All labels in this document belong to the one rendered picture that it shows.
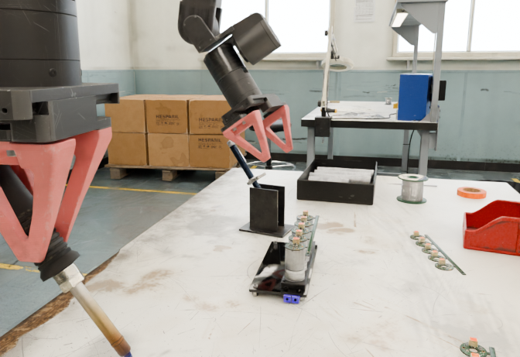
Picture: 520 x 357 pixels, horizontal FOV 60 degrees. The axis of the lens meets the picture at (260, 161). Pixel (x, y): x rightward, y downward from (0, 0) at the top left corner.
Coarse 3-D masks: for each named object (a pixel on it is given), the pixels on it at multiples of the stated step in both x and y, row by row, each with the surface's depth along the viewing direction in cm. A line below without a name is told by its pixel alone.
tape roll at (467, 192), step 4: (460, 188) 102; (464, 188) 102; (468, 188) 102; (472, 188) 102; (476, 188) 102; (480, 188) 102; (460, 192) 99; (464, 192) 98; (468, 192) 98; (472, 192) 98; (476, 192) 98; (480, 192) 98; (484, 192) 98; (460, 196) 99; (464, 196) 98; (468, 196) 98; (472, 196) 98; (476, 196) 97; (480, 196) 97; (484, 196) 98
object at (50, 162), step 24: (0, 144) 22; (24, 144) 22; (48, 144) 22; (72, 144) 24; (48, 168) 23; (0, 192) 25; (48, 192) 24; (0, 216) 25; (48, 216) 25; (24, 240) 25; (48, 240) 26
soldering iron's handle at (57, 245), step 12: (0, 168) 26; (0, 180) 26; (12, 180) 26; (12, 192) 26; (24, 192) 27; (12, 204) 26; (24, 204) 26; (24, 216) 26; (24, 228) 26; (60, 240) 27; (48, 252) 26; (60, 252) 27; (72, 252) 27; (36, 264) 26; (48, 264) 26; (60, 264) 26; (48, 276) 26
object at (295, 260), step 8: (288, 256) 55; (296, 256) 55; (304, 256) 56; (288, 264) 56; (296, 264) 55; (304, 264) 56; (288, 272) 56; (296, 272) 55; (304, 272) 56; (296, 280) 56
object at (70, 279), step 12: (72, 264) 27; (60, 276) 27; (72, 276) 27; (60, 288) 27; (72, 288) 27; (84, 288) 27; (84, 300) 27; (96, 312) 27; (96, 324) 27; (108, 324) 27; (108, 336) 27; (120, 336) 28; (120, 348) 27
